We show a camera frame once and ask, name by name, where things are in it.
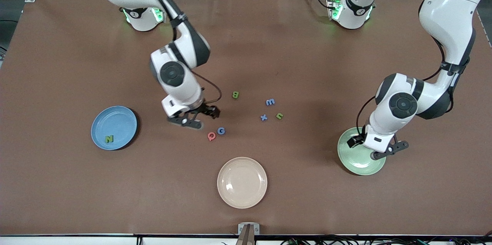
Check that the blue letter m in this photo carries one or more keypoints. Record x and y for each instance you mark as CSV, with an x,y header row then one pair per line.
x,y
270,102

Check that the green letter N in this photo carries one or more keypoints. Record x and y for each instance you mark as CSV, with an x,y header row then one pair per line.
x,y
109,139

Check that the silver base connector box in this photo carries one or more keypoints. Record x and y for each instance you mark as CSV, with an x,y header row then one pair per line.
x,y
333,7

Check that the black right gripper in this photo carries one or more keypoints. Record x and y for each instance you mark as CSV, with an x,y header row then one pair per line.
x,y
205,109

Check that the brown table mat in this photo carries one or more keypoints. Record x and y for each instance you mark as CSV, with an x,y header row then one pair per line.
x,y
77,199

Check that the beige plate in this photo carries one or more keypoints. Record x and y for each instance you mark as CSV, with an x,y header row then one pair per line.
x,y
242,182

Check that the blue letter G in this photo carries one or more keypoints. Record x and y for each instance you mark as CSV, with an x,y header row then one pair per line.
x,y
221,131

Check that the blue letter x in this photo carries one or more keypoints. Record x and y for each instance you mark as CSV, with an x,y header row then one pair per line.
x,y
263,117

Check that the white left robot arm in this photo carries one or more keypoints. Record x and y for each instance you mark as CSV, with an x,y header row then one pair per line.
x,y
401,105

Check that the grey metal bracket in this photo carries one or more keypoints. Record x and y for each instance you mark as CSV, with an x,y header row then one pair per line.
x,y
248,233

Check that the green plate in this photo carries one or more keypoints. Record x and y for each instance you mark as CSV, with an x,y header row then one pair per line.
x,y
357,164

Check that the red letter Q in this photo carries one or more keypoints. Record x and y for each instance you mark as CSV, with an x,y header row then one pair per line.
x,y
211,136

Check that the blue plate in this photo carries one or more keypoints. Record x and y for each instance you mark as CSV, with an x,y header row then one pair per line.
x,y
114,122

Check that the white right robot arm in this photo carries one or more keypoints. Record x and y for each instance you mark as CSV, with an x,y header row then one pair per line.
x,y
173,73

